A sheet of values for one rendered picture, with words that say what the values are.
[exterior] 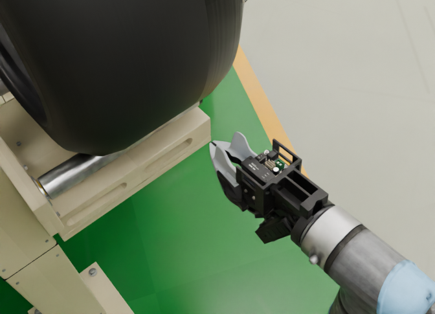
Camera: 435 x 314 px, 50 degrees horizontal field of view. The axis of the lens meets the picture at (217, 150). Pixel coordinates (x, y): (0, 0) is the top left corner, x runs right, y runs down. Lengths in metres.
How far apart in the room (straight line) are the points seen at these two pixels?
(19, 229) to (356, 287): 0.67
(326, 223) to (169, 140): 0.43
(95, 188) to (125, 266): 0.89
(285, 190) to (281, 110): 1.49
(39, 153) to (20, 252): 0.21
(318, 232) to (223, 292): 1.12
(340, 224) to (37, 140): 0.68
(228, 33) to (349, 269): 0.33
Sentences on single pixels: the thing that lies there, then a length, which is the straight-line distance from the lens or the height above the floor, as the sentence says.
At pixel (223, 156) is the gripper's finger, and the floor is 1.05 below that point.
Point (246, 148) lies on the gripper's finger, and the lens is 0.67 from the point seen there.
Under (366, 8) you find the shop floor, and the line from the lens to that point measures 2.69.
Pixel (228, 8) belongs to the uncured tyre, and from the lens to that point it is 0.60.
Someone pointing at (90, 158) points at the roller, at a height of 0.92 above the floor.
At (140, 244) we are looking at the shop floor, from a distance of 1.75.
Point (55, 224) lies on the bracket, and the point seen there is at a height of 0.88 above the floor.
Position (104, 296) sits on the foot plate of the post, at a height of 0.01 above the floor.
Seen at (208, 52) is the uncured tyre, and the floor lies 1.17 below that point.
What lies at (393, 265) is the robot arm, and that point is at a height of 1.10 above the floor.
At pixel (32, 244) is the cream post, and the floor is 0.68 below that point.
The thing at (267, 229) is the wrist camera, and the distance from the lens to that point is 0.67.
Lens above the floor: 1.59
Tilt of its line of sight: 55 degrees down
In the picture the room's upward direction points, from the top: straight up
